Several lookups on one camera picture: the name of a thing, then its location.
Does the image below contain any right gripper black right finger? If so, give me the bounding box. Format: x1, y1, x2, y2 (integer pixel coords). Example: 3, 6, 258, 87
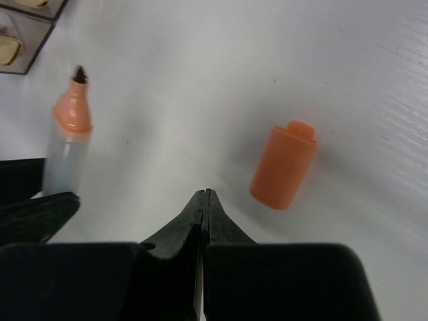
201, 189, 381, 320

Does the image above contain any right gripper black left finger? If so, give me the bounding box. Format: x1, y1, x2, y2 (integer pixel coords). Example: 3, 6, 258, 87
1, 191, 205, 320

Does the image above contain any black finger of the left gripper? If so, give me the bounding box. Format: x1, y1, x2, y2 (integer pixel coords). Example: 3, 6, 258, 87
1, 158, 80, 246

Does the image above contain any clear highlighter orange tip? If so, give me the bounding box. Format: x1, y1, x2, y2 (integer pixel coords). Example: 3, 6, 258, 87
42, 64, 94, 197

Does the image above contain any orange eraser cap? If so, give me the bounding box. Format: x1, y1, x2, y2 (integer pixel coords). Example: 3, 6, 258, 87
249, 120, 318, 210

